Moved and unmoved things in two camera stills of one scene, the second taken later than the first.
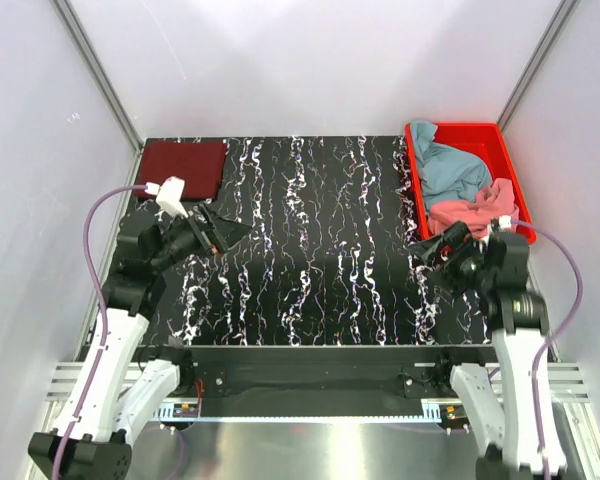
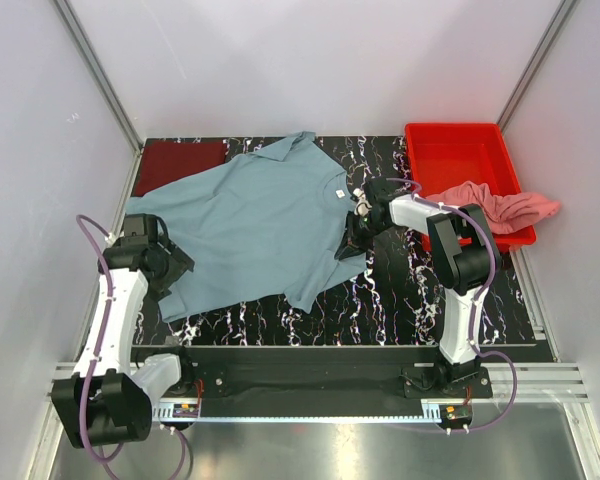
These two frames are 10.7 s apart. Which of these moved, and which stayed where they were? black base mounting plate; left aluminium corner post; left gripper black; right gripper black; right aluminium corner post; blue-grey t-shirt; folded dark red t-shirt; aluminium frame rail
Moved: blue-grey t-shirt; left gripper black; right gripper black
Stayed: folded dark red t-shirt; right aluminium corner post; aluminium frame rail; black base mounting plate; left aluminium corner post
